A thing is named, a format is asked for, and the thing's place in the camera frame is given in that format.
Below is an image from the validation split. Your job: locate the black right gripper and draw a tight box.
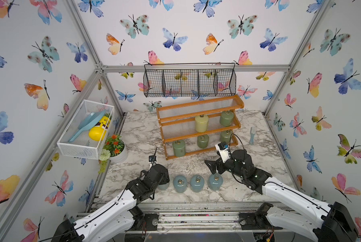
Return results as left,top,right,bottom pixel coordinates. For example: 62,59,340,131
204,150,246,182

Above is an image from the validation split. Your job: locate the blue canister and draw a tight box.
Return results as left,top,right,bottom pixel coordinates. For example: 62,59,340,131
173,175,187,193
190,174,205,193
208,173,223,191
157,182,170,191

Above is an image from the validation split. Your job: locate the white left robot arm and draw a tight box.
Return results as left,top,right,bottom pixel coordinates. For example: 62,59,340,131
50,164,170,242

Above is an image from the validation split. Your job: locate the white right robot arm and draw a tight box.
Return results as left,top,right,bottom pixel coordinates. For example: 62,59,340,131
205,148,359,242

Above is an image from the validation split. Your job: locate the orange wooden three-tier shelf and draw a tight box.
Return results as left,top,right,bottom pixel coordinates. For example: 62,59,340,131
157,95,244,160

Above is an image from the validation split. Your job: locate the small green canister bottom middle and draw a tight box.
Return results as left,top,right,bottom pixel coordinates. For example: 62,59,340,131
197,135,209,149

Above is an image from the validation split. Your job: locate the small green canister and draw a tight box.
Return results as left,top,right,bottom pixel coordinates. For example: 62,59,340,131
220,130,232,145
197,135,209,149

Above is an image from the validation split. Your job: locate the small green canister bottom right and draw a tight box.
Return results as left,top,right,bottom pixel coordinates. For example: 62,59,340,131
220,130,232,145

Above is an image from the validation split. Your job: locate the green canister bottom left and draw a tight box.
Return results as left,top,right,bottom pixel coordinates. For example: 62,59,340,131
172,140,186,157

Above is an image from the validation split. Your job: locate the yellow-green canister middle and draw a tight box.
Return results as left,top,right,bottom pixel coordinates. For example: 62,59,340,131
195,115,209,133

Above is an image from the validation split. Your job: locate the green canister middle right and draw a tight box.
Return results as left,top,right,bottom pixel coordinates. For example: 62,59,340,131
220,111,234,127

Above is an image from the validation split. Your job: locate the potted orange flower plant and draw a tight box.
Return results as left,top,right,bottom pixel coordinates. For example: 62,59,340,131
98,134,128,174

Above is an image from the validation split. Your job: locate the yellow mustard bottle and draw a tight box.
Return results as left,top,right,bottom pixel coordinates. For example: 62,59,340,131
88,116,110,142

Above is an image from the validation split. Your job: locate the light blue dustpan scoop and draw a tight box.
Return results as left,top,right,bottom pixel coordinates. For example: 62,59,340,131
69,111,106,143

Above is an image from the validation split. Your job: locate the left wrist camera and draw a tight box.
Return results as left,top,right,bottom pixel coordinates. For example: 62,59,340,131
149,155,157,165

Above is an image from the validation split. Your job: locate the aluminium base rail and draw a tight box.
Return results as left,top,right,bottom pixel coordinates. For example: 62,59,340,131
71,201,329,235

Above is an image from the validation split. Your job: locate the white mesh wall basket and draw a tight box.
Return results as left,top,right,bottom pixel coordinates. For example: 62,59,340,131
57,100,114,159

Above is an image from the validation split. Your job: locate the black wire wall basket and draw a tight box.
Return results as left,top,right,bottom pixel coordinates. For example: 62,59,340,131
143,63,237,98

